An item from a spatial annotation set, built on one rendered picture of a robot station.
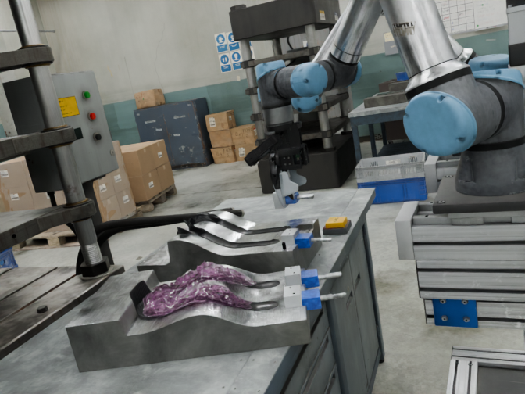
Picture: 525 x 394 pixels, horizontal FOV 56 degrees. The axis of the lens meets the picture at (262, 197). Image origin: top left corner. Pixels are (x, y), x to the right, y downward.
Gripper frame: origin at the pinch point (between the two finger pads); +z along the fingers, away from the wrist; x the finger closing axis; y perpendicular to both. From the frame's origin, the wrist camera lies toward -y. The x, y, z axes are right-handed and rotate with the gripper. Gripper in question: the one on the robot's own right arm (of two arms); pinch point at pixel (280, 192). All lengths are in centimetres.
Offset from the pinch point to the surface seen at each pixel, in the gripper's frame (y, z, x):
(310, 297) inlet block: 25, 8, -57
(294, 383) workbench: 15, 34, -52
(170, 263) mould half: -23.4, 8.5, -36.1
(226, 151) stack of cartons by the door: -312, 74, 580
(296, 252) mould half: 14.4, 7.7, -33.6
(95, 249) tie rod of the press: -60, 7, -25
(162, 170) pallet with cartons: -301, 56, 374
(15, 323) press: -65, 16, -58
